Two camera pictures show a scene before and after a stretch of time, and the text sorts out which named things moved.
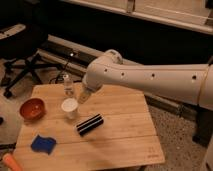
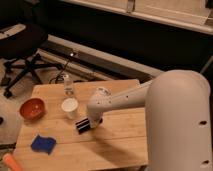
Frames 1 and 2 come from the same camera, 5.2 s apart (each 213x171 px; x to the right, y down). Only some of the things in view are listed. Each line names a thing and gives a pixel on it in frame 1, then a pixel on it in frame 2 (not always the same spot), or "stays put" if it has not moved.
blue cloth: [43, 144] stays put
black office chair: [22, 42] stays put
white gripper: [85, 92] → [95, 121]
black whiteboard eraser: [89, 124] stays put
